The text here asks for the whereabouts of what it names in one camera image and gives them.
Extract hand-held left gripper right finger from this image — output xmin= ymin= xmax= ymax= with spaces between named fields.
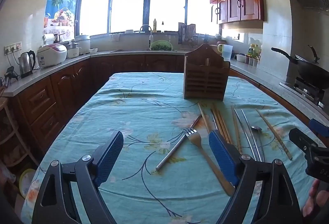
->
xmin=209 ymin=130 xmax=301 ymax=224

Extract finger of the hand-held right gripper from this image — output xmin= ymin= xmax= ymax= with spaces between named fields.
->
xmin=288 ymin=127 xmax=320 ymax=153
xmin=309 ymin=118 xmax=329 ymax=138

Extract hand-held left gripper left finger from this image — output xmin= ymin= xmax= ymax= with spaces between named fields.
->
xmin=32 ymin=130 xmax=124 ymax=224

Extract wooden fork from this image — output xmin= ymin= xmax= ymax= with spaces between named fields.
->
xmin=182 ymin=127 xmax=235 ymax=197

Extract silver metal chopstick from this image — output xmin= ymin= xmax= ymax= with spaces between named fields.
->
xmin=210 ymin=108 xmax=219 ymax=131
xmin=234 ymin=109 xmax=257 ymax=161
xmin=156 ymin=114 xmax=202 ymax=171
xmin=241 ymin=109 xmax=265 ymax=163

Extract silver metal spoon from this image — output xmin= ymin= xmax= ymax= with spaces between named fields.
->
xmin=251 ymin=125 xmax=266 ymax=163

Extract wooden utensil holder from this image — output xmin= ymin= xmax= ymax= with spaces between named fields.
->
xmin=183 ymin=44 xmax=231 ymax=100

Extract person's right hand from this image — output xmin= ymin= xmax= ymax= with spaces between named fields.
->
xmin=302 ymin=179 xmax=329 ymax=218

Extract gas stove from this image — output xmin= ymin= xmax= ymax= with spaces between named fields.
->
xmin=293 ymin=76 xmax=326 ymax=109

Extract teal floral tablecloth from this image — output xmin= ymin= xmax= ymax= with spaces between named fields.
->
xmin=22 ymin=72 xmax=327 ymax=224

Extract black wok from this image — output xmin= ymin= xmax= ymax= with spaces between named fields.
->
xmin=271 ymin=46 xmax=329 ymax=90

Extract wooden lower kitchen cabinets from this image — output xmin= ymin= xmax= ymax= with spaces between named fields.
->
xmin=12 ymin=54 xmax=185 ymax=160

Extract yellow green plate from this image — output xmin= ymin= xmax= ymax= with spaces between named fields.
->
xmin=19 ymin=169 xmax=36 ymax=199

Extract row of spice jars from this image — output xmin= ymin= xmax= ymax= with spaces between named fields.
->
xmin=244 ymin=56 xmax=259 ymax=67

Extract wooden shelf rack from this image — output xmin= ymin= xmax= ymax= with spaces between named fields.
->
xmin=0 ymin=97 xmax=35 ymax=170

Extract small white steamer pot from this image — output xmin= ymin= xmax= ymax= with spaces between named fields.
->
xmin=66 ymin=42 xmax=81 ymax=59

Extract large white cooking pot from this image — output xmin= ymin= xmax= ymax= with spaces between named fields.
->
xmin=75 ymin=34 xmax=92 ymax=54

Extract white and red rice cooker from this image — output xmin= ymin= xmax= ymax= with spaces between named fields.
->
xmin=37 ymin=44 xmax=68 ymax=68

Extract green colander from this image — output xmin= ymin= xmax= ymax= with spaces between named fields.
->
xmin=150 ymin=40 xmax=173 ymax=51

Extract steel electric kettle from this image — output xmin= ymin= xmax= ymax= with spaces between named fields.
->
xmin=18 ymin=50 xmax=36 ymax=78

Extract curved sink faucet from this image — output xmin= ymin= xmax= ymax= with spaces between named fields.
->
xmin=139 ymin=24 xmax=154 ymax=50

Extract metal dish rack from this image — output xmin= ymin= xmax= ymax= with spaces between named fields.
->
xmin=178 ymin=22 xmax=199 ymax=46

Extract paper towel roll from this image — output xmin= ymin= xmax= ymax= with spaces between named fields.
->
xmin=42 ymin=33 xmax=56 ymax=45

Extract kitchen window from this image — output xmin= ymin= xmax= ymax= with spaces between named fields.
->
xmin=78 ymin=0 xmax=219 ymax=36

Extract beach and fruit poster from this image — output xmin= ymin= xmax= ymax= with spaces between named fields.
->
xmin=44 ymin=0 xmax=79 ymax=34

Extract clear pitcher with green handle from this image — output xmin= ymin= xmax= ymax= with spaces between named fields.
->
xmin=217 ymin=44 xmax=233 ymax=61

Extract small device with cables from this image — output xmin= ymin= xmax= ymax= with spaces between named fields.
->
xmin=4 ymin=66 xmax=18 ymax=84

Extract wall socket strip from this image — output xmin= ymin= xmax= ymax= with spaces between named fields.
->
xmin=4 ymin=42 xmax=23 ymax=54

